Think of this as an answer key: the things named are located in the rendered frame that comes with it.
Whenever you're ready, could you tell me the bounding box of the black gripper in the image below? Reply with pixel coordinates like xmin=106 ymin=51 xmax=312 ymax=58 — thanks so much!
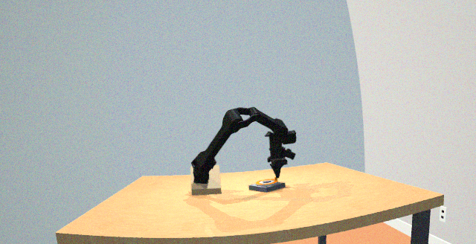
xmin=267 ymin=145 xmax=288 ymax=178

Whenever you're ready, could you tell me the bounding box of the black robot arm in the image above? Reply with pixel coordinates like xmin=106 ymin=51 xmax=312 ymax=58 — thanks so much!
xmin=191 ymin=107 xmax=296 ymax=184

